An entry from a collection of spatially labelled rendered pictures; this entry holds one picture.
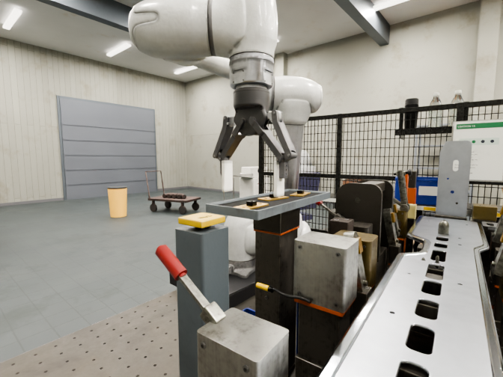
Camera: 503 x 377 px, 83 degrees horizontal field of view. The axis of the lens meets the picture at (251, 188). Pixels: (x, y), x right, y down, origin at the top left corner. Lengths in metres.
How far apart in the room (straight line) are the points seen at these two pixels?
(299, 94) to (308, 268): 0.73
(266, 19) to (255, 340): 0.52
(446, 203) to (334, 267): 1.11
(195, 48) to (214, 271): 0.42
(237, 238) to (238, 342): 0.91
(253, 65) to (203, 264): 0.37
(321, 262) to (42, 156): 9.76
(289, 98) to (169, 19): 0.62
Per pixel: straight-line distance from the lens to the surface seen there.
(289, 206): 0.63
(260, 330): 0.38
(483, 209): 1.56
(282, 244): 0.69
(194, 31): 0.61
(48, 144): 10.12
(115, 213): 6.69
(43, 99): 10.24
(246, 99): 0.57
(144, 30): 0.64
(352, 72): 8.21
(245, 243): 1.24
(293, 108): 1.12
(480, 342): 0.57
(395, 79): 7.83
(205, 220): 0.48
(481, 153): 1.85
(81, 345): 1.11
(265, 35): 0.60
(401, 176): 1.30
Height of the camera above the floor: 1.26
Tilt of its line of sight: 6 degrees down
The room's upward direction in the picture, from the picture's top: straight up
